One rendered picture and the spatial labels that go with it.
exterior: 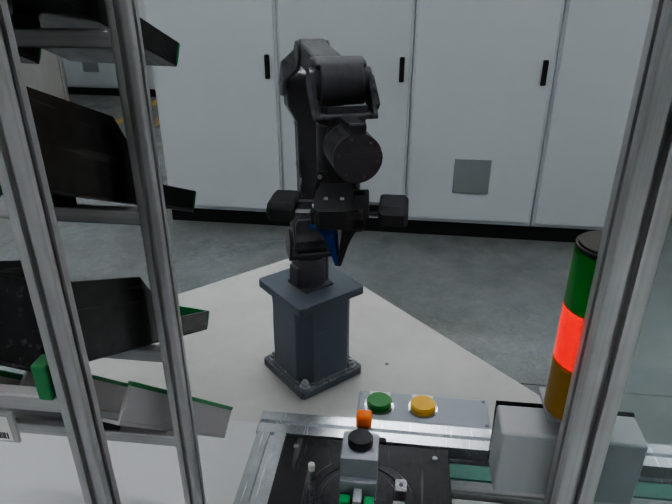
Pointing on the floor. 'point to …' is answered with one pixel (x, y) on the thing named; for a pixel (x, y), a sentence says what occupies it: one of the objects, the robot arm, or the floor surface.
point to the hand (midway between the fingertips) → (338, 242)
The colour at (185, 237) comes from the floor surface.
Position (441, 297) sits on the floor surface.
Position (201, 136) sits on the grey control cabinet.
